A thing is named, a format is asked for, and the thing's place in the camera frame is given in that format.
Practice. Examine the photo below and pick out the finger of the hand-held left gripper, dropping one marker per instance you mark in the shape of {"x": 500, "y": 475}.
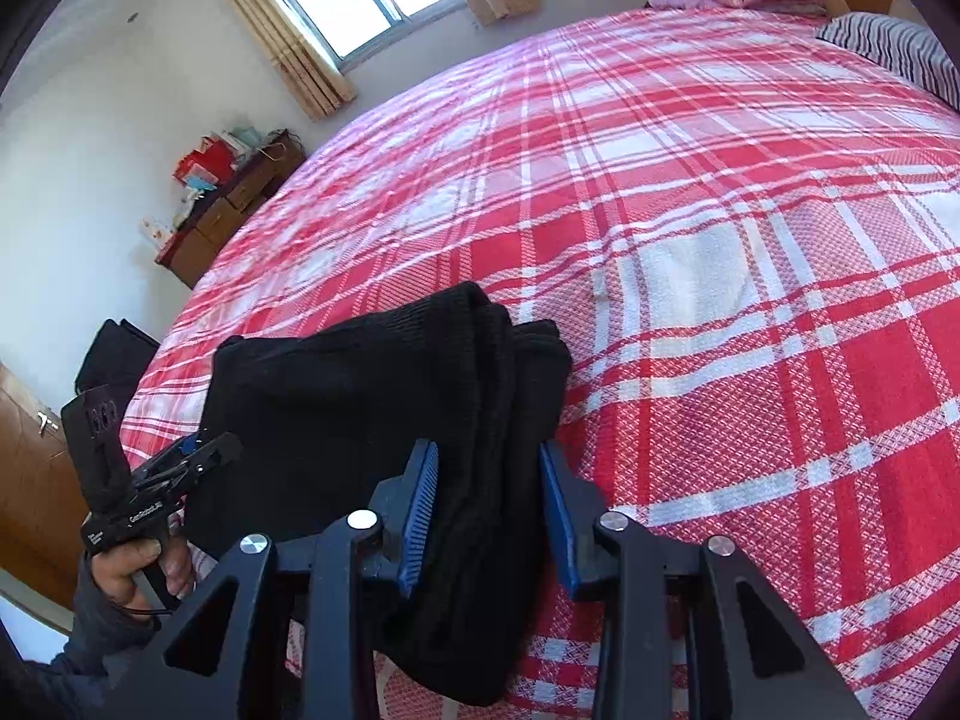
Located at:
{"x": 184, "y": 448}
{"x": 210, "y": 457}

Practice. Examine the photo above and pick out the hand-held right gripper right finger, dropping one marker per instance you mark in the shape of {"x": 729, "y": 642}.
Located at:
{"x": 556, "y": 517}

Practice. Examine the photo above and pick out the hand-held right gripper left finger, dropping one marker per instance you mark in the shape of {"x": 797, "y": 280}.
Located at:
{"x": 420, "y": 510}

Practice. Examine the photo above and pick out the black pants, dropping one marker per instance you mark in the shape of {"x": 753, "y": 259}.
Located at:
{"x": 375, "y": 390}

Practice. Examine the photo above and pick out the person's left forearm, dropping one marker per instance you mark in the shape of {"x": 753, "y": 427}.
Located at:
{"x": 82, "y": 645}

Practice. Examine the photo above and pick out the person's left hand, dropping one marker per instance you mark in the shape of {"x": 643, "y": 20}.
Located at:
{"x": 120, "y": 570}

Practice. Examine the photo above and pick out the wooden door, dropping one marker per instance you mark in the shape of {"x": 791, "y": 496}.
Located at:
{"x": 30, "y": 495}

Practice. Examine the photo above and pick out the black chair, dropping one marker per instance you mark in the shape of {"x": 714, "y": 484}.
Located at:
{"x": 112, "y": 360}

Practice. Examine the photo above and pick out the white printed bag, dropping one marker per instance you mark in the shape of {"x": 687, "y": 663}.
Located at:
{"x": 156, "y": 232}

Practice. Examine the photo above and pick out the brown wooden dresser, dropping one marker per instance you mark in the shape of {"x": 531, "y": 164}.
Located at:
{"x": 217, "y": 225}

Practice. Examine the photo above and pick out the red plaid bed blanket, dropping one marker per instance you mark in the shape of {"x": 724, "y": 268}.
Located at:
{"x": 712, "y": 277}

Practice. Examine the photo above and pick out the red bag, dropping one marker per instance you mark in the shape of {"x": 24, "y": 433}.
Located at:
{"x": 202, "y": 161}

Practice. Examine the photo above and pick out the striped pillow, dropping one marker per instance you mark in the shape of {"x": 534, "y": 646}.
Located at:
{"x": 900, "y": 45}

